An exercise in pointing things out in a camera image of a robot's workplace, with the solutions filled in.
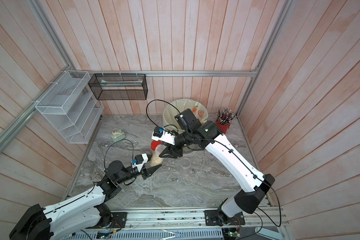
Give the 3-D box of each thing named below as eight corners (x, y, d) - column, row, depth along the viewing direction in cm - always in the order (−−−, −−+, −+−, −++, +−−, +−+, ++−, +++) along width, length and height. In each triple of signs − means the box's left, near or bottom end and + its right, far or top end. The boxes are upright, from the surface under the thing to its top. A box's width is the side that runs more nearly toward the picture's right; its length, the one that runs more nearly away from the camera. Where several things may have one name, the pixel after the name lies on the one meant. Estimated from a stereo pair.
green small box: (114, 144, 105) (111, 138, 99) (113, 138, 109) (110, 132, 102) (126, 140, 107) (123, 134, 101) (124, 135, 111) (121, 128, 104)
